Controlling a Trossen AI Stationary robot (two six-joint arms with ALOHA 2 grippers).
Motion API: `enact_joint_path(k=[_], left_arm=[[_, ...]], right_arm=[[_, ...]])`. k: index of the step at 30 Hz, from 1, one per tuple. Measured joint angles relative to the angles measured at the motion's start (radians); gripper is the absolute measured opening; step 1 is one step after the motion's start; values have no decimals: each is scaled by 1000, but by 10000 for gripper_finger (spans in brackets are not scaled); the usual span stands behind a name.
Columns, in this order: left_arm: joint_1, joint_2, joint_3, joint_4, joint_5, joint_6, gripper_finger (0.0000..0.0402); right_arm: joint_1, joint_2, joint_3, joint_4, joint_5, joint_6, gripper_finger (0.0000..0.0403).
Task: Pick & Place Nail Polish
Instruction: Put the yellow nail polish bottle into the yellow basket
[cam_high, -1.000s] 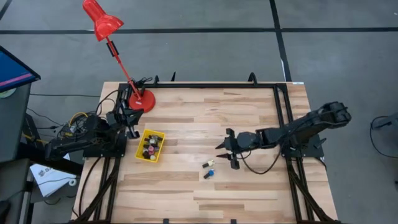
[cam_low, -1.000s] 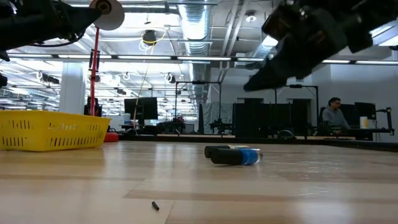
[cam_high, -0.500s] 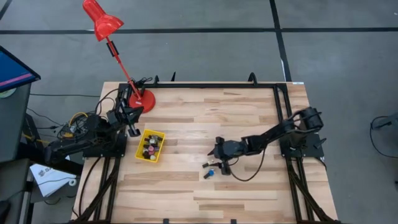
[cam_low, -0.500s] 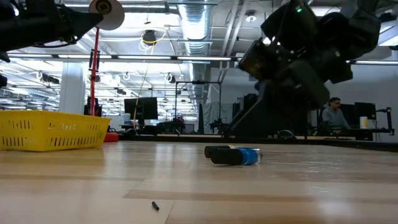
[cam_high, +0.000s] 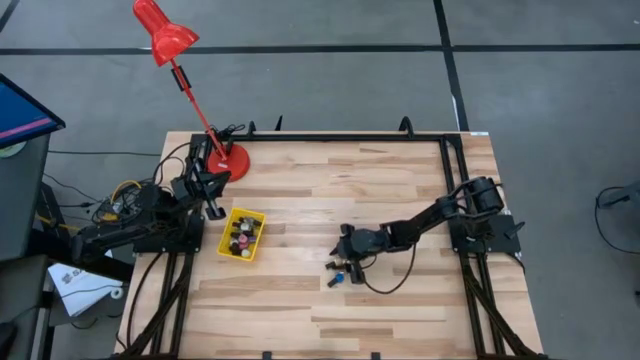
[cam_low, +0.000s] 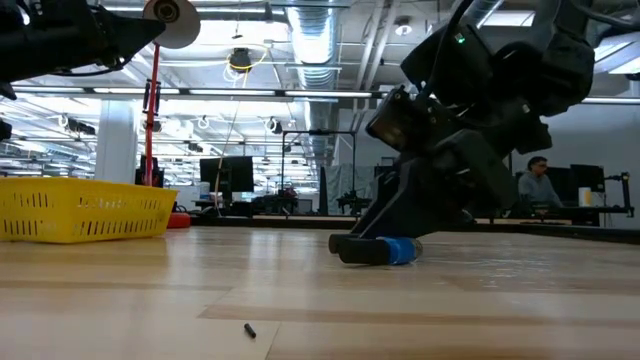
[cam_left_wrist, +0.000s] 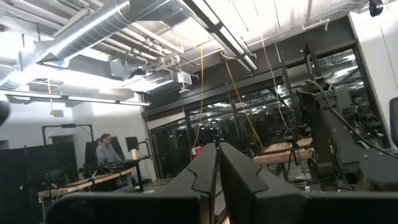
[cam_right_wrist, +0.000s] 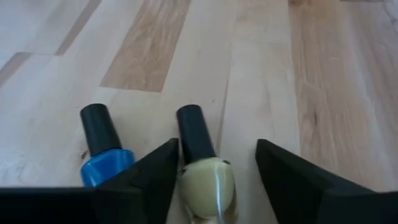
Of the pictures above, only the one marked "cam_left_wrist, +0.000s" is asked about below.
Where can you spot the wooden background table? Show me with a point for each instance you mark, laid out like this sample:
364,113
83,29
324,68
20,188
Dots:
280,157
93,180

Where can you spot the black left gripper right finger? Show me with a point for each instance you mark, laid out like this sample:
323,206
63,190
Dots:
248,199

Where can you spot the round silver air duct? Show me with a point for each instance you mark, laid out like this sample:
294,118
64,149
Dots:
87,34

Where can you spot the small black monitor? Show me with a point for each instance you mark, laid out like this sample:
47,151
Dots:
132,143

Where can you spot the person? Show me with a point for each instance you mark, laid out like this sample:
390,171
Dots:
105,154

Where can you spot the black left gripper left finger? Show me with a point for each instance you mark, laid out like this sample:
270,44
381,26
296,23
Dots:
186,202

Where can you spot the long black light fixture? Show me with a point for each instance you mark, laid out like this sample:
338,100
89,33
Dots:
230,42

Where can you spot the long strip ceiling light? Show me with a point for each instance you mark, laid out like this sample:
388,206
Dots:
90,99

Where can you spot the rectangular duct with vent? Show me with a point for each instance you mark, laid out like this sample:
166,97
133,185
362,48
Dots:
93,67

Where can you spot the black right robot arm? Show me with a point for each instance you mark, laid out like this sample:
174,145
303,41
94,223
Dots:
342,146

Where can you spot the black-framed glass wall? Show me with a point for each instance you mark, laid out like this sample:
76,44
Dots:
217,124

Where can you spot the yellow hanging tag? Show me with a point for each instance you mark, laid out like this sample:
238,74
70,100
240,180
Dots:
52,112

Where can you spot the rectangular silver duct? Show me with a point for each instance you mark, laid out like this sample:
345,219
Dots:
155,9

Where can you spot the black background rig frame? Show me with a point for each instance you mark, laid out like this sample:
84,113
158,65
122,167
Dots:
68,125

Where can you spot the pale cylinder roll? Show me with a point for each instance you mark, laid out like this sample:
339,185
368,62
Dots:
134,154

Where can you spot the red container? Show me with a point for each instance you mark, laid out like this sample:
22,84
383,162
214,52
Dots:
199,150

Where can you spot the black hanging reel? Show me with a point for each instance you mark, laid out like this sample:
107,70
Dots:
375,7

